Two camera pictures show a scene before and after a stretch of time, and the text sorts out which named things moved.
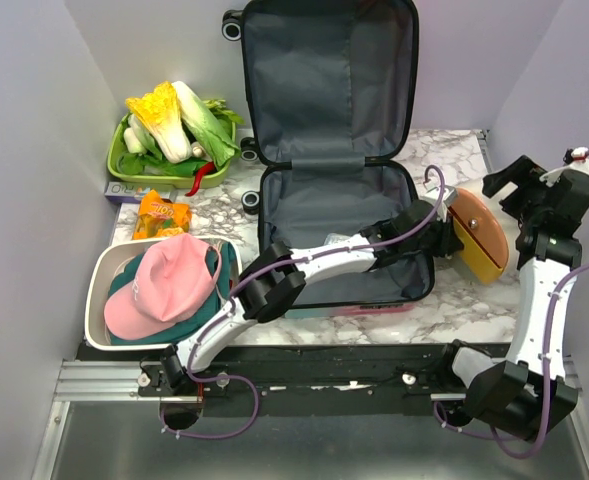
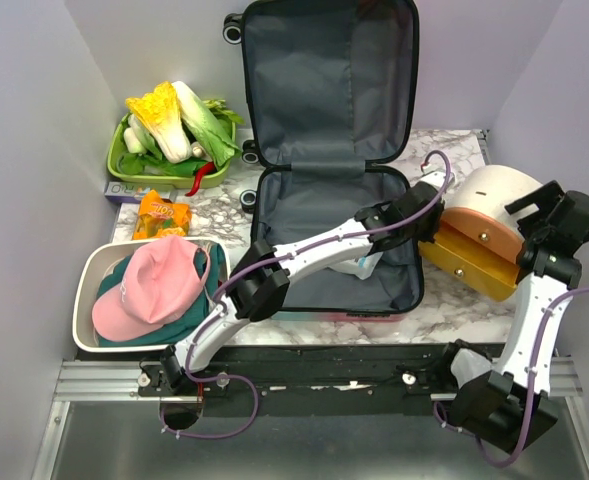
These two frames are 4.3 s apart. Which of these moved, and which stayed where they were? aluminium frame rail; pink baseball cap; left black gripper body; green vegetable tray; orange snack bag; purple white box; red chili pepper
Moved: pink baseball cap; left black gripper body
Stayed: aluminium frame rail; purple white box; green vegetable tray; orange snack bag; red chili pepper
